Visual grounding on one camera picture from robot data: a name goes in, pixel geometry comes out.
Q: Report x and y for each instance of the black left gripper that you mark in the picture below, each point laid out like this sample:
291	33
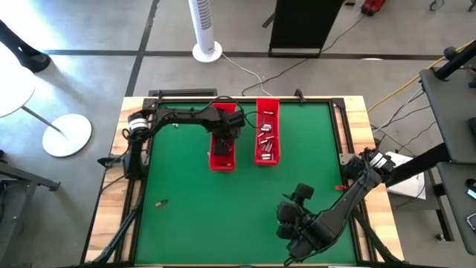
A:
225	139

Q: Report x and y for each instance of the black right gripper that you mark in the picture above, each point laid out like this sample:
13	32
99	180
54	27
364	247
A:
297	227

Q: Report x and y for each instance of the long red plastic bin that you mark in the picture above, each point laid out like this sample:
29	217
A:
217	166
260	104

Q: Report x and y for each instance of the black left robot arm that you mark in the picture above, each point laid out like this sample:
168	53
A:
186	115

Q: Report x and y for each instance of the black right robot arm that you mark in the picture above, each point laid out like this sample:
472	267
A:
353	197

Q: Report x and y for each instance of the black rectangular bar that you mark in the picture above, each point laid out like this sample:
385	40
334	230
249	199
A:
182	92

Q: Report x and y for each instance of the black clamp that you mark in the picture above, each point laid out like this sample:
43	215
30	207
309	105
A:
160	94
299	95

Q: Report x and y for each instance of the green table mat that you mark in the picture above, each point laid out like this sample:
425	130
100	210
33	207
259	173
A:
193	231

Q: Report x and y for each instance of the white box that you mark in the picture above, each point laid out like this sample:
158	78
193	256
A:
409	186

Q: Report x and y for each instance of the white tower fan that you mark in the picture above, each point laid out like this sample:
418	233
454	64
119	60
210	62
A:
202	22

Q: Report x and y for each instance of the black beam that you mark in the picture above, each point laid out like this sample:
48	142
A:
416	165

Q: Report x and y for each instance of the grey metal stand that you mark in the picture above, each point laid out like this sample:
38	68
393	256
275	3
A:
37	179

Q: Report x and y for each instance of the grey workstation desk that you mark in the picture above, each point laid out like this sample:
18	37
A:
453	111

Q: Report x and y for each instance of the red black tool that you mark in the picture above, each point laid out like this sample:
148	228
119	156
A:
373	6

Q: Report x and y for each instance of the black stand leg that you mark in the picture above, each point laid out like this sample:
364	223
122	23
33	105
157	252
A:
35	61

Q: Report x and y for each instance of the black pole with knob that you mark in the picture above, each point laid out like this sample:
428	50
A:
457	63

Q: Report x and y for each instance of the black aluminium table frame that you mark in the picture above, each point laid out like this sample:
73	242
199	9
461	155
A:
186	99

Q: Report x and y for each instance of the white round pedestal table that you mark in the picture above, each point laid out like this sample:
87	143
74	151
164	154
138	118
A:
70	136

